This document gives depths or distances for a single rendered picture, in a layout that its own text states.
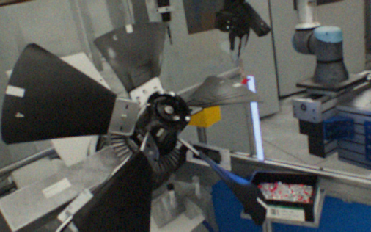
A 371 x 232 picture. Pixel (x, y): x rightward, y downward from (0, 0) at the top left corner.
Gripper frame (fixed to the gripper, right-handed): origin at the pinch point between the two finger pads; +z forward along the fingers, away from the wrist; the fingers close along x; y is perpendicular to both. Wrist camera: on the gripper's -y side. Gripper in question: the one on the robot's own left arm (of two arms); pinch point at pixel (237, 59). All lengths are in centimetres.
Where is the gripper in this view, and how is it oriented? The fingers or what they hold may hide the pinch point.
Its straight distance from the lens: 107.4
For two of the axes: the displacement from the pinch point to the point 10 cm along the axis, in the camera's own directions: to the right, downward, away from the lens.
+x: -6.5, 3.0, -7.0
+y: -7.6, -3.6, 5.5
